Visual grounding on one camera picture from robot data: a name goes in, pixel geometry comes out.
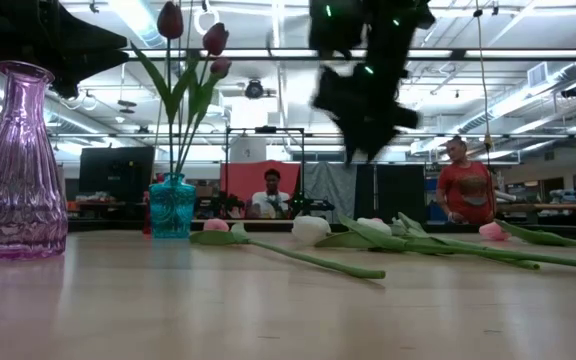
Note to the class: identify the background black robot arm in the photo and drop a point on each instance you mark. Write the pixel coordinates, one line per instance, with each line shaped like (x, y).
(223, 204)
(313, 205)

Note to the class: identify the black monitor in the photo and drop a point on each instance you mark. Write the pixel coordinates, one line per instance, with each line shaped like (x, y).
(116, 170)

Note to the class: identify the red glass vase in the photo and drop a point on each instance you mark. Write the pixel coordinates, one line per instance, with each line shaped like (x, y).
(146, 220)

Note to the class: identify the person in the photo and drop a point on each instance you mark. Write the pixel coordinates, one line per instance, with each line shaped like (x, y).
(270, 197)
(465, 185)

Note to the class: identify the red cloth screen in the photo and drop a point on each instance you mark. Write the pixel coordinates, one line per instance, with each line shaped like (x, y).
(238, 180)

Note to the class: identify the grey cloth screen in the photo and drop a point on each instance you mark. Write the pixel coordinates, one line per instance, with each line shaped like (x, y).
(330, 185)

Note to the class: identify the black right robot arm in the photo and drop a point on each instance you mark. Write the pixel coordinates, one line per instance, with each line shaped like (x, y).
(378, 30)

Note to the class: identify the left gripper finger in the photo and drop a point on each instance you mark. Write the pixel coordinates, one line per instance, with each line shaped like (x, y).
(70, 72)
(48, 35)

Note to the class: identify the black ceiling speaker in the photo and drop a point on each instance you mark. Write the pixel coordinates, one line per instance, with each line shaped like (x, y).
(573, 91)

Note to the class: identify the purple ribbed glass vase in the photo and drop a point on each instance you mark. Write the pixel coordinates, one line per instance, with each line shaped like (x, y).
(15, 175)

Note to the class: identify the teal glass vase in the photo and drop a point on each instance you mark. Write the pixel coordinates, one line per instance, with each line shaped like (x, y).
(172, 207)

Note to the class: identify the black stand frame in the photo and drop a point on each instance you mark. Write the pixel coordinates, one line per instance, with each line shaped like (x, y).
(265, 130)

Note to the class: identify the black aluminium table frame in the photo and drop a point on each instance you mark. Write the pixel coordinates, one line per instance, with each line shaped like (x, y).
(268, 226)

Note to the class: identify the black overhead light bar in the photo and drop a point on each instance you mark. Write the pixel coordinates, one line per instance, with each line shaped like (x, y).
(460, 54)

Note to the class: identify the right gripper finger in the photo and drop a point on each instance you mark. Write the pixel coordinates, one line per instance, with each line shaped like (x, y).
(388, 120)
(350, 125)

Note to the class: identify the dark red artificial tulip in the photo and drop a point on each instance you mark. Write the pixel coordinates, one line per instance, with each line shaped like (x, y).
(215, 38)
(220, 66)
(170, 20)

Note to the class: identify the round black ceiling camera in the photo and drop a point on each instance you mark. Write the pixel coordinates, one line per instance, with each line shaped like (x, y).
(254, 90)

